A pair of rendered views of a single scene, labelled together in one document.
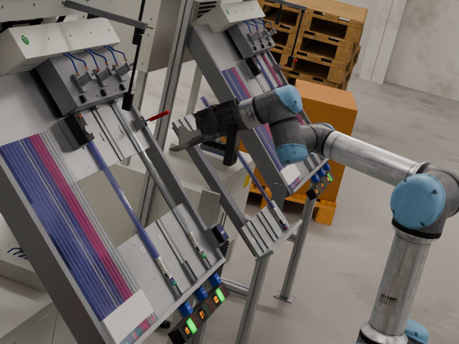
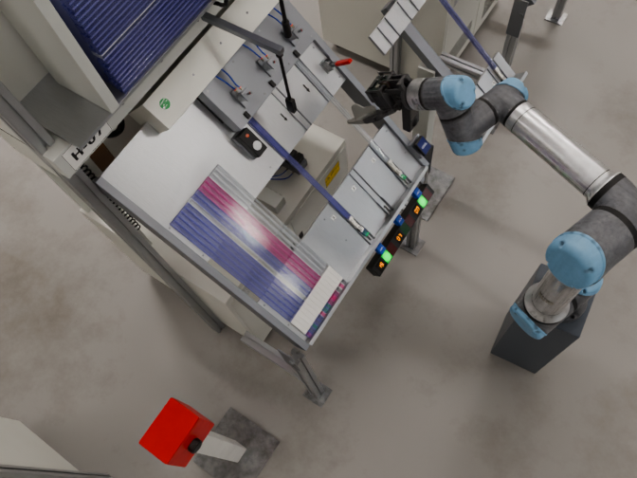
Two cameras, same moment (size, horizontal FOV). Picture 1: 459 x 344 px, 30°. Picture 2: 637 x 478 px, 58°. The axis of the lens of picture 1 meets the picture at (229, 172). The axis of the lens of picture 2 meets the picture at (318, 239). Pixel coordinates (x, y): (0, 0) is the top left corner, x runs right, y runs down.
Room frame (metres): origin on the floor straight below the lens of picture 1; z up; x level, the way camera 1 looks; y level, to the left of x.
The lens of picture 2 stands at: (1.28, -0.17, 2.30)
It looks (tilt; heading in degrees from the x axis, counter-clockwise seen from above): 65 degrees down; 31
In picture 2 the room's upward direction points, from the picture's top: 14 degrees counter-clockwise
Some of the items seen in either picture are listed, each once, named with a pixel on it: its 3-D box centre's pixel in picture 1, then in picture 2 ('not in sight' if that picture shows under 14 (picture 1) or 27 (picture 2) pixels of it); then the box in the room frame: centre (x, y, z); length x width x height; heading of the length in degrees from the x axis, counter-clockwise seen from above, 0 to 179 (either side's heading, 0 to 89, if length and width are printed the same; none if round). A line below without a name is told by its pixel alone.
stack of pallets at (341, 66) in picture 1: (298, 58); not in sight; (7.52, -0.35, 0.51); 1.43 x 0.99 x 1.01; 172
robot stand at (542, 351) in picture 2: not in sight; (537, 323); (1.99, -0.53, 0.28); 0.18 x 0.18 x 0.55; 80
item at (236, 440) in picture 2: not in sight; (209, 442); (1.26, 0.40, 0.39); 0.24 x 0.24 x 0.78; 75
